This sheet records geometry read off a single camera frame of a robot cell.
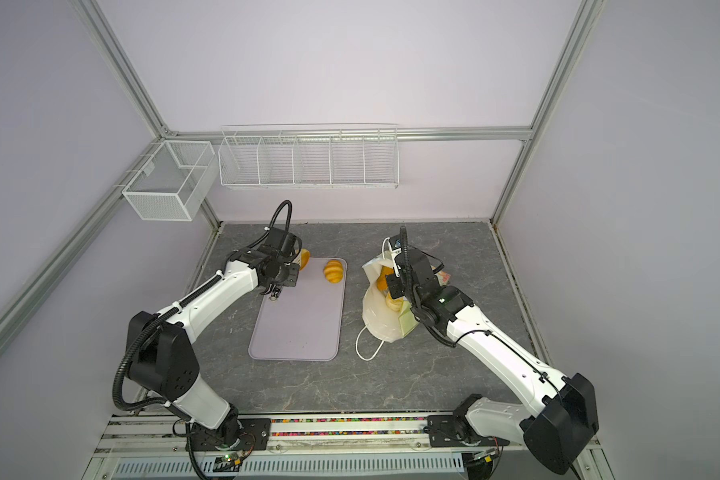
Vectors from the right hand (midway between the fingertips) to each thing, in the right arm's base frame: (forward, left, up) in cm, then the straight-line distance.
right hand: (400, 268), depth 78 cm
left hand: (+4, +33, -9) cm, 34 cm away
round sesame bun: (-1, +1, -17) cm, 17 cm away
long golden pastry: (+4, +5, -11) cm, 13 cm away
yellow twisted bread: (+13, +21, -20) cm, 32 cm away
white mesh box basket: (+32, +73, +4) cm, 80 cm away
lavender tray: (-4, +29, -23) cm, 37 cm away
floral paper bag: (-4, +3, -20) cm, 21 cm away
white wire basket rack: (+40, +28, +8) cm, 50 cm away
